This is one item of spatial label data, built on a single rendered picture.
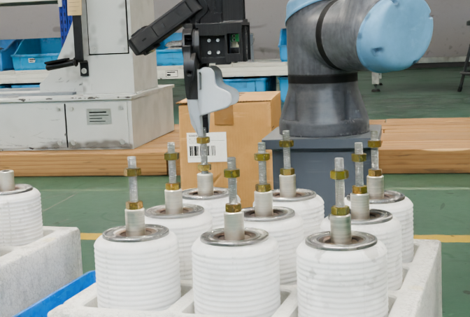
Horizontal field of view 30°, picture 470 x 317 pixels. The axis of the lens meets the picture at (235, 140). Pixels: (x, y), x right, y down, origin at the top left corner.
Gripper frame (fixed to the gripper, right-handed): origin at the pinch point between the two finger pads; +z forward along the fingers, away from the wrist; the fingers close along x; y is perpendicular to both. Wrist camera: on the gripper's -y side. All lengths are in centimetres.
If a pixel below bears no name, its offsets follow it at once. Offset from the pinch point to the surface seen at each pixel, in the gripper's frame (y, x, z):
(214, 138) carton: -18, 96, 14
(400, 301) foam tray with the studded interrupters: 27.0, -24.2, 16.9
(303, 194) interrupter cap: 14.5, -1.6, 9.6
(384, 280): 25.4, -28.1, 13.4
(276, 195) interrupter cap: 10.7, -0.9, 9.8
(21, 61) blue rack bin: -221, 440, 3
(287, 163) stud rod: 12.4, -2.0, 5.2
